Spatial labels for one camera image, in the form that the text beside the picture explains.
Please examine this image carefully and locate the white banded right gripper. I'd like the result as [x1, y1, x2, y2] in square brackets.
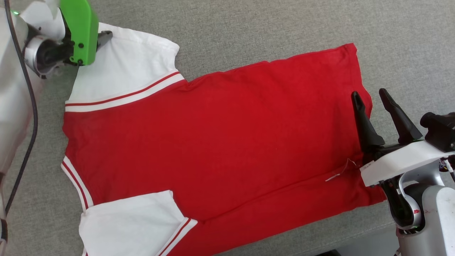
[351, 88, 455, 187]

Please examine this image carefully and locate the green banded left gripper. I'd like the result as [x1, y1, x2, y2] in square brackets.
[60, 0, 113, 66]

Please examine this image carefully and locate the red and white t-shirt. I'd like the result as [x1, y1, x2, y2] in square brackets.
[60, 22, 388, 256]

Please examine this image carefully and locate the thin right arm cable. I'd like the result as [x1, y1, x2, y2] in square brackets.
[440, 156, 455, 175]

